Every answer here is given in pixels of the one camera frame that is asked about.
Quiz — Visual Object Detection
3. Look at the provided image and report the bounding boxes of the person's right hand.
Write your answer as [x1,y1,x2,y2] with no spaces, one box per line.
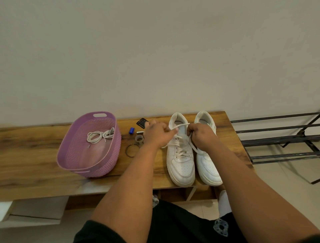
[187,123,220,152]

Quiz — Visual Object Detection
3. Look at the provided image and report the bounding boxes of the person's left hand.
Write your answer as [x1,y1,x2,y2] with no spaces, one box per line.
[143,120,179,151]

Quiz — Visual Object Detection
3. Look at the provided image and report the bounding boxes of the person's left forearm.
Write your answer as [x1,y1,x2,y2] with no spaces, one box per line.
[89,143,166,243]

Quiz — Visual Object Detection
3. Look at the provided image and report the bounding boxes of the person's right forearm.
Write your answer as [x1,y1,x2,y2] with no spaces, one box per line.
[197,142,320,243]

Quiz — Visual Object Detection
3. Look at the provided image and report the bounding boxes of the white laced sneaker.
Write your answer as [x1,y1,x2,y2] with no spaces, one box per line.
[166,112,196,188]

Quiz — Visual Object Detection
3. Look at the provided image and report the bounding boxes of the white unlaced sneaker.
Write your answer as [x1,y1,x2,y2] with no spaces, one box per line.
[194,111,223,187]

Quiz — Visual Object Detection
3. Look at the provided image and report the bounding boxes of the coiled white round shoelace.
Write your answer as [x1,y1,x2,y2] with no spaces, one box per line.
[86,131,104,144]
[102,127,115,140]

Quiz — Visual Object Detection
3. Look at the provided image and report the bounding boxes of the black metal rack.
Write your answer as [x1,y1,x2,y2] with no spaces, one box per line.
[230,112,320,185]

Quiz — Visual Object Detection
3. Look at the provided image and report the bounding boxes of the black shorts with white print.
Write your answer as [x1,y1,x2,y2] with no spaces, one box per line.
[147,200,248,243]

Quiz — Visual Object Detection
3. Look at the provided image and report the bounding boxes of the purple plastic basket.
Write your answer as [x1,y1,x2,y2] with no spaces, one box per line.
[57,111,122,179]

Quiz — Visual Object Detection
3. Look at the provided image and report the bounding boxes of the black shirt sleeve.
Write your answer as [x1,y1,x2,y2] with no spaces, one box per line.
[73,220,127,243]

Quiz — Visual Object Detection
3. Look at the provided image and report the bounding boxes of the dark beaded bracelet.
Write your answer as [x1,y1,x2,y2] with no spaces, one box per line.
[125,143,140,158]

